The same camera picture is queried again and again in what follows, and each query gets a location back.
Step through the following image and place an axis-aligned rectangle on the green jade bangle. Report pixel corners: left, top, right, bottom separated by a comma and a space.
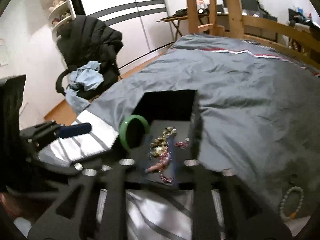
119, 114, 150, 153

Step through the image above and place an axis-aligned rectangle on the light blue shirt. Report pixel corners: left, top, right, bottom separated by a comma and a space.
65, 61, 104, 114

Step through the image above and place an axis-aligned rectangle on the wooden folding table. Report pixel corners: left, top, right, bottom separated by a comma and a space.
157, 9, 209, 41

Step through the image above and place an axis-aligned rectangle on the black jewelry box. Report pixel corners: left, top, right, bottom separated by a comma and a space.
119, 89, 201, 191

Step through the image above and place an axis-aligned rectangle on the white corner shelf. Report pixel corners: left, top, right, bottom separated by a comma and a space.
40, 0, 75, 42

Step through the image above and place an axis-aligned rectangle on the plush teddy bear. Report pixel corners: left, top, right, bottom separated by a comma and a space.
49, 0, 66, 12

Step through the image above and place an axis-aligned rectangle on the grey white striped duvet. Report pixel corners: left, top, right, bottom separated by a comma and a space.
37, 33, 320, 240

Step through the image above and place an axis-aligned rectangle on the black puffer jacket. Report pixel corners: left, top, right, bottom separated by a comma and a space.
57, 15, 123, 76

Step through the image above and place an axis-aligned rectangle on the pale green bead bracelet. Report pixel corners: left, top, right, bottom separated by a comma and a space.
278, 186, 305, 222

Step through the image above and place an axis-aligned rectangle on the white striped wardrobe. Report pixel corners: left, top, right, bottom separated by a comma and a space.
80, 0, 174, 71

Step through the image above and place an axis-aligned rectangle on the black office chair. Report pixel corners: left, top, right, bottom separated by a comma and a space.
55, 15, 124, 100

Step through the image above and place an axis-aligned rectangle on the wooden bunk bed frame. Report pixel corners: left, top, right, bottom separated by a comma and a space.
187, 0, 319, 69

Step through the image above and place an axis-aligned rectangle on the gold red jewelry pile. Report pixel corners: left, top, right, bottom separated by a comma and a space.
144, 127, 188, 186

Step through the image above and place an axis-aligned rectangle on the dark wooden desk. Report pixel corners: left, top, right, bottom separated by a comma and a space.
207, 3, 320, 46

